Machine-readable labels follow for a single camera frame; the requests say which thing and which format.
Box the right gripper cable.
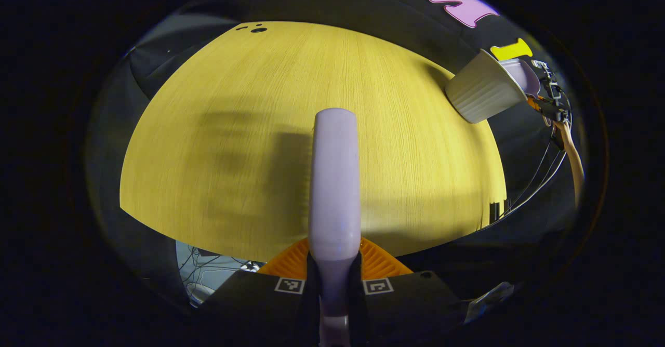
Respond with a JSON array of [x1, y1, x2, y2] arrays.
[[488, 129, 568, 228]]

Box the lilac plastic dustpan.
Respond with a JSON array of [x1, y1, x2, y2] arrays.
[[501, 59, 542, 100]]

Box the tangle of floor cables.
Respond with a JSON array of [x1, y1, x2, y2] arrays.
[[177, 243, 265, 306]]

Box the grey ribbed garbage bin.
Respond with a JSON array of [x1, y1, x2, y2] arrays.
[[445, 49, 528, 124]]

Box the yellow wooden desktop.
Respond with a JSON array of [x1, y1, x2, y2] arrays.
[[119, 21, 508, 263]]

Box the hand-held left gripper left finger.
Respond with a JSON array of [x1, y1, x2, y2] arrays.
[[200, 238, 318, 347]]

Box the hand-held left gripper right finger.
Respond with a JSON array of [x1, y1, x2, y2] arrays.
[[353, 237, 468, 347]]

